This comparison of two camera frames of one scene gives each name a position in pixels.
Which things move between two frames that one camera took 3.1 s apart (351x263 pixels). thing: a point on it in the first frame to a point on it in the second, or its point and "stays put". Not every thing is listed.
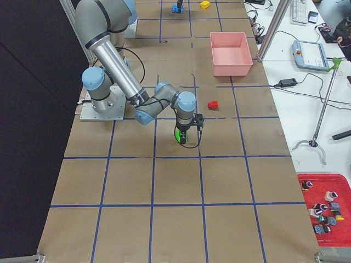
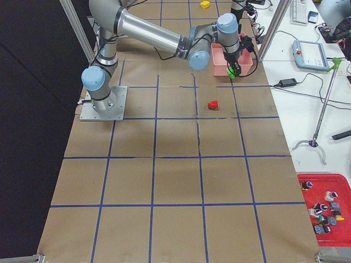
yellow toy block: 205,5 stays put
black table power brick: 287,82 stays put
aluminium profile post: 273,28 stays put
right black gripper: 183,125 to 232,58
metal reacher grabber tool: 313,142 stays put
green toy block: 177,135 to 230,74
